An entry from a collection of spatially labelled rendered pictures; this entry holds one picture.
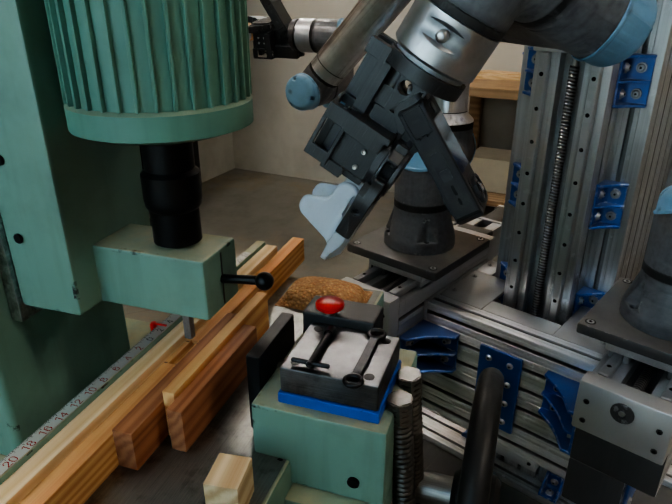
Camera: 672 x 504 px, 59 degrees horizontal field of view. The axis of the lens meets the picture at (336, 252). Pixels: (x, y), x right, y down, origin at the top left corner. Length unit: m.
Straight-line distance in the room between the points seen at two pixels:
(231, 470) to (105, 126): 0.32
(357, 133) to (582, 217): 0.73
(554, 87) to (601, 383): 0.51
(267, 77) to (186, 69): 3.89
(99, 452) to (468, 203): 0.40
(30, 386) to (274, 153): 3.83
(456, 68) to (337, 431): 0.33
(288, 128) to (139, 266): 3.78
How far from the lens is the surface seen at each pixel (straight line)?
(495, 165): 3.41
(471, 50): 0.48
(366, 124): 0.50
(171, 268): 0.63
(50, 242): 0.67
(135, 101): 0.53
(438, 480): 0.70
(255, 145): 4.58
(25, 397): 0.81
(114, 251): 0.67
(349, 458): 0.58
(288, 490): 0.63
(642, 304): 1.06
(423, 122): 0.50
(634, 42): 0.57
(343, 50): 1.22
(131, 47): 0.53
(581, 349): 1.16
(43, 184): 0.64
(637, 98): 1.17
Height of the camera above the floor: 1.33
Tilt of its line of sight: 25 degrees down
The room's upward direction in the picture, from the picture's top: straight up
